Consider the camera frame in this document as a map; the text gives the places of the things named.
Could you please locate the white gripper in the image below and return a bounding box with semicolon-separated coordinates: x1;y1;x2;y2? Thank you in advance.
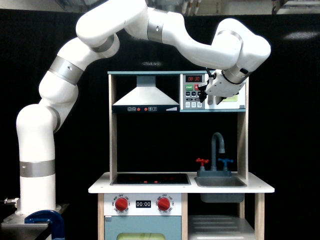
198;69;246;105

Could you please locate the white microwave door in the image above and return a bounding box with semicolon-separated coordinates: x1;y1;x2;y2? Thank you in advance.
204;80;246;110

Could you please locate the right red oven knob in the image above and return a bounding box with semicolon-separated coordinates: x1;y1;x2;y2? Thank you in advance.
157;197;171;211

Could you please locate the red oven knob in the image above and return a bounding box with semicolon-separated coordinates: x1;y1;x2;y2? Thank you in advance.
157;197;171;211
114;197;128;211

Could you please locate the black oven timer display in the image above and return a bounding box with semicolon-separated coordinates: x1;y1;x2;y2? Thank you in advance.
135;200;152;208

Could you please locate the left red oven knob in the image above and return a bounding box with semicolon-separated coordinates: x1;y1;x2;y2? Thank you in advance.
114;197;128;211

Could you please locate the blue lower oven door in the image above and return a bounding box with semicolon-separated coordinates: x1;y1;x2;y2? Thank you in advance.
104;216;182;240

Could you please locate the microwave control panel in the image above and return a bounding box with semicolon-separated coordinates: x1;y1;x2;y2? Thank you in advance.
180;73;205;110

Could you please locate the grey range hood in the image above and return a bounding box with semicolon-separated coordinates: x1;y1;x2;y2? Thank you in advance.
112;75;180;113

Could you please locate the grey faucet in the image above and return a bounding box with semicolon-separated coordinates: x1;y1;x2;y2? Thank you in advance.
197;132;232;177

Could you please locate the grey sink basin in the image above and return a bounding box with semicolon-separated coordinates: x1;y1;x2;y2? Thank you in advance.
194;176;247;203

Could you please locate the black stovetop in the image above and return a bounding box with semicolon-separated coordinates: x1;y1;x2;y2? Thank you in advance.
111;173;191;186

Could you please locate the wooden toy kitchen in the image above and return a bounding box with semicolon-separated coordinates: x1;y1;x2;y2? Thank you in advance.
88;70;274;240

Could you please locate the blue c-clamp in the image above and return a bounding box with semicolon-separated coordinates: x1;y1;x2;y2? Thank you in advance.
24;210;66;240

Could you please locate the red tap handle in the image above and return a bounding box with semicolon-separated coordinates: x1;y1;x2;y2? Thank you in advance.
195;158;210;171

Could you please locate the blue tap handle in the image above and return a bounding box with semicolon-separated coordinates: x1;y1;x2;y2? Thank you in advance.
218;158;234;171

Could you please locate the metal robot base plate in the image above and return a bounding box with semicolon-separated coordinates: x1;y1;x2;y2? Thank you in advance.
0;203;70;229

